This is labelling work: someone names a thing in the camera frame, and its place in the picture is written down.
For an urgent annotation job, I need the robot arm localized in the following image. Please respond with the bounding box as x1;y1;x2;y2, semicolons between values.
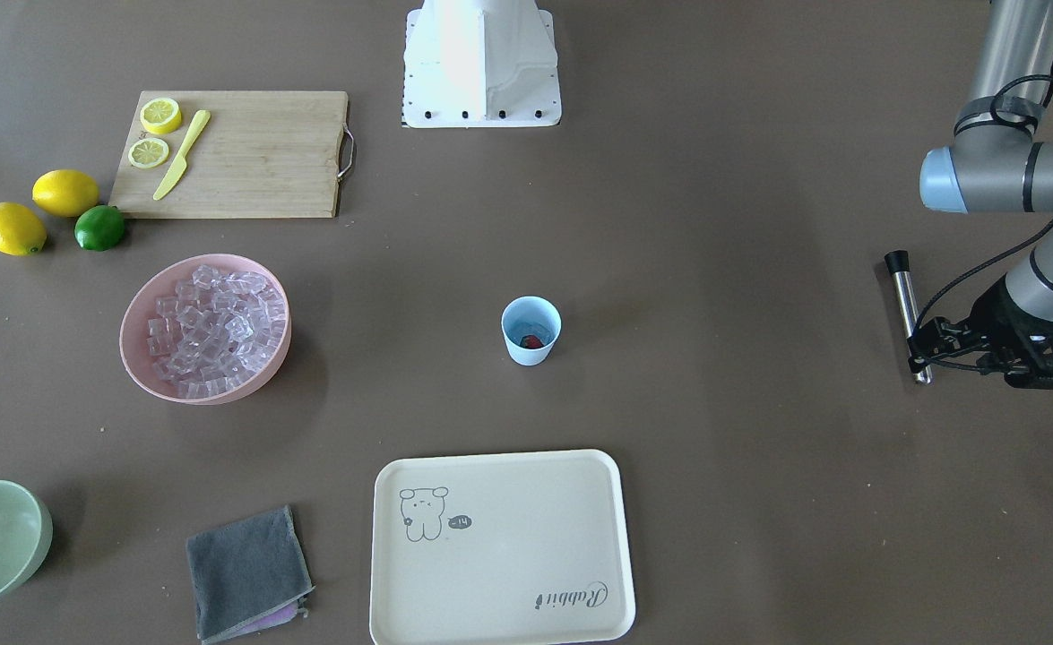
907;1;1053;391

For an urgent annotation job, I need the green lime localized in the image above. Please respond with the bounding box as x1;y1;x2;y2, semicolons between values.
73;204;127;251

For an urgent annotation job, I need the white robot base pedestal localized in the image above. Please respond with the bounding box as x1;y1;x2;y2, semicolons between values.
401;1;563;128

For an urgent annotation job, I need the cream rabbit tray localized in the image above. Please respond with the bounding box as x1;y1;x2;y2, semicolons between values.
369;449;636;644

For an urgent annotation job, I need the yellow plastic knife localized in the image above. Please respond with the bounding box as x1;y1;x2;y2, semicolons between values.
151;109;211;201

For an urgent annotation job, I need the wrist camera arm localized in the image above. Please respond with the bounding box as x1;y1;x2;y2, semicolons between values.
907;317;1000;375

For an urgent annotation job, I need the light blue cup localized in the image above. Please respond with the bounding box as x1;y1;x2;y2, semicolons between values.
500;297;563;366

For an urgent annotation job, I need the pile of ice cubes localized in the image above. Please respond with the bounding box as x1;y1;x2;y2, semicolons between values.
145;264;287;399

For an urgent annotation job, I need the steel muddler black tip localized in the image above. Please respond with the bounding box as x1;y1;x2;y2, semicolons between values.
885;250;933;385

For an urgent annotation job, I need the grey folded cloth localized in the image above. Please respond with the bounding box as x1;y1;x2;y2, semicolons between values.
186;505;315;644

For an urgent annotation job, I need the yellow lemon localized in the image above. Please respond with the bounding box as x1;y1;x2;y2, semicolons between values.
0;202;47;256
31;168;100;218

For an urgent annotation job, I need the pink bowl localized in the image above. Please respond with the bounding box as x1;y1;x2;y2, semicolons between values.
119;254;292;405

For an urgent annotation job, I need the wooden cutting board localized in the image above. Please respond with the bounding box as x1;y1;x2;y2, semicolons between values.
107;90;353;219

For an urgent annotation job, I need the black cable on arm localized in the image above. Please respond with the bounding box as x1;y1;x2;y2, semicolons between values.
911;75;1053;341

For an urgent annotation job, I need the lemon slice lower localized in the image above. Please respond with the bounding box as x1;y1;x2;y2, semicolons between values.
125;136;170;170

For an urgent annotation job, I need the lemon slice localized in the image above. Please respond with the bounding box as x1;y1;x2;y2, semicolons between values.
125;136;170;170
138;97;183;135

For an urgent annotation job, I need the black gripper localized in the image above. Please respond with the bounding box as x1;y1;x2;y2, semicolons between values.
970;278;1053;391

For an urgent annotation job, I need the lemon slice upper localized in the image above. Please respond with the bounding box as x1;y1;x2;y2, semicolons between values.
138;97;183;135

